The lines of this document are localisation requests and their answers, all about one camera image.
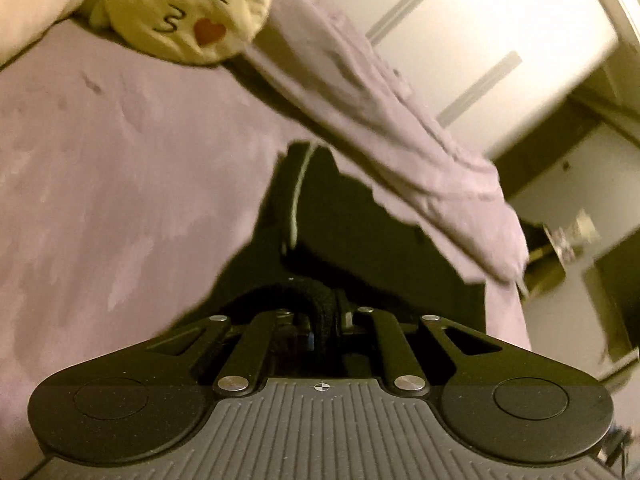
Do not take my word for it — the purple bed sheet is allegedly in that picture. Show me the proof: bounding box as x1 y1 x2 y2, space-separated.
1 20 530 479

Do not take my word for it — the decorative item on table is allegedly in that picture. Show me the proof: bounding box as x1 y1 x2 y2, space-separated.
549 209 601 264

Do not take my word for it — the white wardrobe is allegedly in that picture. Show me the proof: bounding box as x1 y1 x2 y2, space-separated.
326 0 618 156

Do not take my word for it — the black garment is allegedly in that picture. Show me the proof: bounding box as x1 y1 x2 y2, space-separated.
177 142 486 362

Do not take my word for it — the yellow emoji cushion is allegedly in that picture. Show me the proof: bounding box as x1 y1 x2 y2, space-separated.
82 0 272 65

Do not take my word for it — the purple folded blanket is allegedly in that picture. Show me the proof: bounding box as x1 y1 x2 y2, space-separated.
244 0 528 282

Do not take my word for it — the dark side table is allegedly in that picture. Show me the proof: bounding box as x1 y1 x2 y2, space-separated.
518 220 590 301

